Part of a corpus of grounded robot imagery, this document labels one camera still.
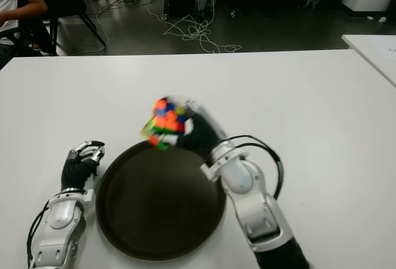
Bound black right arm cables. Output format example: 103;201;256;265
228;135;284;200

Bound white side table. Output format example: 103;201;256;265
342;34;396;87

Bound seated person in white shirt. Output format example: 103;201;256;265
0;0;49;66

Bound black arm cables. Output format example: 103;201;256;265
228;135;284;200
26;207;50;269

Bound black office chair with armrest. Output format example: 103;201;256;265
0;18;59;56

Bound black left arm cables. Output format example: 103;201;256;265
26;207;50;269

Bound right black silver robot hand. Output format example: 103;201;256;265
160;95;230;160

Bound tangled white floor cable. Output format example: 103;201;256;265
148;2;243;54

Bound multicoloured Rubik's cube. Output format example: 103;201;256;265
140;97;191;152

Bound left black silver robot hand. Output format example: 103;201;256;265
61;140;105;191

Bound dark brown round plate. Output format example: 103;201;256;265
95;140;228;259

